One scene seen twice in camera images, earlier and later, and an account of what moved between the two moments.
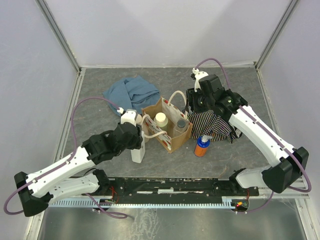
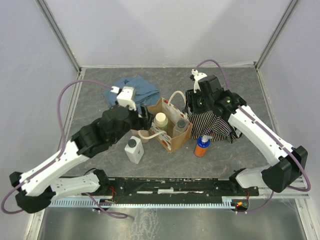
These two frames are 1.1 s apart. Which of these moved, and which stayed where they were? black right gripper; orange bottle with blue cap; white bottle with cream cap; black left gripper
Moved: black left gripper
Stayed: white bottle with cream cap; black right gripper; orange bottle with blue cap
